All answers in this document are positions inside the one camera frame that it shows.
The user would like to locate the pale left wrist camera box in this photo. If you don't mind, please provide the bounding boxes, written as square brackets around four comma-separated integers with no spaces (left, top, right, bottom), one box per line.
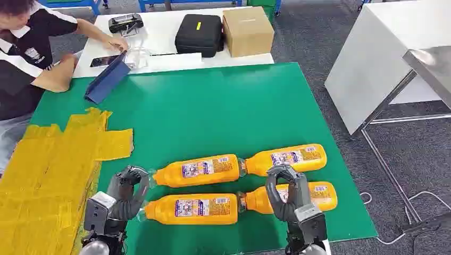
[83,191,118,234]

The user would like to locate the steel table with frame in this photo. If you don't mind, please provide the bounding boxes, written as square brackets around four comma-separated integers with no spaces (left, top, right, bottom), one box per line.
[360,45,451,234]

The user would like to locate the black handheld controller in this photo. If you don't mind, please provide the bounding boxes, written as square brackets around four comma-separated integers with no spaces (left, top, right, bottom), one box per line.
[108,13,145,37]

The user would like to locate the blue tablet case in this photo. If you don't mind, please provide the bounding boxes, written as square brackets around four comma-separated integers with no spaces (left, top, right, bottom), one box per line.
[84,50,132,105]

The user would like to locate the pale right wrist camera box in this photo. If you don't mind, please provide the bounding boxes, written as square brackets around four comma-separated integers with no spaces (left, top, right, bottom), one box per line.
[294,203,328,245]

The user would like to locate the white table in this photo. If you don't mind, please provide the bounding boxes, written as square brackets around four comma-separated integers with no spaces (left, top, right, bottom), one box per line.
[72,6,275,79]

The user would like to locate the cardboard box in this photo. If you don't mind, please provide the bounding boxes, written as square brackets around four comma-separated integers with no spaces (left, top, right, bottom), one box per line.
[222,6,275,58]

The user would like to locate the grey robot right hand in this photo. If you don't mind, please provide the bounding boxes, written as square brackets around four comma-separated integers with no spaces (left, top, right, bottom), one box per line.
[264,164,313,223]

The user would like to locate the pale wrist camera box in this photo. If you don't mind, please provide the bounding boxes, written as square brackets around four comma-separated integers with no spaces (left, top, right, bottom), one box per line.
[294,203,328,245]
[83,191,118,234]

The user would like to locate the white floor cable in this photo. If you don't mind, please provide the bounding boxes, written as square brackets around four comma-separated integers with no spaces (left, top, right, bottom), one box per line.
[359,190,451,246]

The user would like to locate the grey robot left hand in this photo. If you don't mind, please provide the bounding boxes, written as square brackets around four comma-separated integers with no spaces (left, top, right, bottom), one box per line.
[106,165,151,222]

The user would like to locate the green crate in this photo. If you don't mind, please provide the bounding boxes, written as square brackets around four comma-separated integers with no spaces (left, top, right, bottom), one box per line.
[246,0,278,24]

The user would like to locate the orange drink bottle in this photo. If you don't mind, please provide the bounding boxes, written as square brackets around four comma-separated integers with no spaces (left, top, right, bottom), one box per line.
[237,181,339,215]
[149,154,245,189]
[138,193,241,226]
[239,143,328,178]

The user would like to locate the white panel cabinet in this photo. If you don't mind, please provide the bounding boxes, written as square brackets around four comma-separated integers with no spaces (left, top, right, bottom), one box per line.
[324,0,451,137]

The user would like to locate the black phone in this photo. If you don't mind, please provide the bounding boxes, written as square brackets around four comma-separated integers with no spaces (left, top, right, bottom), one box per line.
[89,54,121,69]

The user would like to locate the clear plastic bag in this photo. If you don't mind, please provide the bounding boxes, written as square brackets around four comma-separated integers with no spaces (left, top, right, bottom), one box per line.
[122,46,153,70]

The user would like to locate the yellow sheet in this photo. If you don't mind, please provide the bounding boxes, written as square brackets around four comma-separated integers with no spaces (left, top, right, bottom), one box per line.
[0,107,135,255]

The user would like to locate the black carrying case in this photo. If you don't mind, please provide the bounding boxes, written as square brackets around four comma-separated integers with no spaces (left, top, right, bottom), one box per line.
[174,13,225,59]

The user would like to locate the green mat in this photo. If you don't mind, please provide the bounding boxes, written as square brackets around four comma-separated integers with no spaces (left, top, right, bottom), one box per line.
[29,62,379,255]

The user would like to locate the seated person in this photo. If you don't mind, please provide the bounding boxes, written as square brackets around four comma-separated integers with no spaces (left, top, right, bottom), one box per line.
[0,0,130,177]

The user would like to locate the blue metal frame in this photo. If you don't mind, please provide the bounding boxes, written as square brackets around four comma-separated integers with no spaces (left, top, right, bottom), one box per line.
[37,0,109,16]

